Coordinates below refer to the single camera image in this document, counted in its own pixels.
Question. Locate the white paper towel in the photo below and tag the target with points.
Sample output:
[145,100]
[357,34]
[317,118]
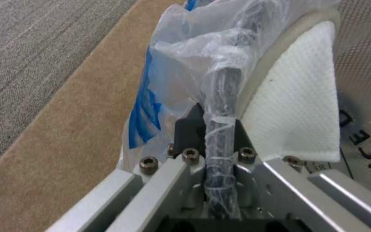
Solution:
[298,101]

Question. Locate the pale beige round plate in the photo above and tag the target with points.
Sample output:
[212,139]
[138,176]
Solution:
[279,46]

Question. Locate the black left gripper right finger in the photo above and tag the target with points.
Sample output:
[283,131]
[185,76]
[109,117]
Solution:
[288,183]

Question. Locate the clear blue-printed plastic bin bag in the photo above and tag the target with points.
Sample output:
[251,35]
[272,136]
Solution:
[185,62]

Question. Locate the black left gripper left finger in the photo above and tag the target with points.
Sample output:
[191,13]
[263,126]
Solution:
[159,183]

